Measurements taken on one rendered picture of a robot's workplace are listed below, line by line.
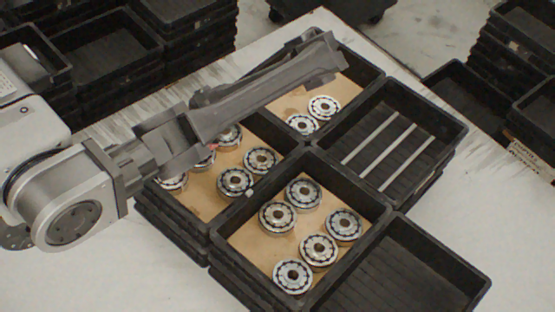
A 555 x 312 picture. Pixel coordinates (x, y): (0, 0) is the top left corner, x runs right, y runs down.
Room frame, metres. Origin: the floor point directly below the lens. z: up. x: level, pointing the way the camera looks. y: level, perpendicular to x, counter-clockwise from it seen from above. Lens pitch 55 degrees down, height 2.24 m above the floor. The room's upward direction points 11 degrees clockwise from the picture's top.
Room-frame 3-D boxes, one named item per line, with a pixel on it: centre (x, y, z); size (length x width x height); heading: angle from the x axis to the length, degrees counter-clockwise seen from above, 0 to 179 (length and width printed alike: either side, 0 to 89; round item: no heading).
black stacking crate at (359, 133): (1.20, -0.33, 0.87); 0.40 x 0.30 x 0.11; 147
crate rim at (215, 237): (0.86, -0.11, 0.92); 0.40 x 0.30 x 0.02; 147
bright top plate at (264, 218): (0.90, -0.05, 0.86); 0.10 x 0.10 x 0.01
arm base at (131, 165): (0.55, 0.22, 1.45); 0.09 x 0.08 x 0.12; 50
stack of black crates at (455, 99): (2.00, -0.80, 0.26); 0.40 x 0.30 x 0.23; 50
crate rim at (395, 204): (1.20, -0.33, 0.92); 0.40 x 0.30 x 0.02; 147
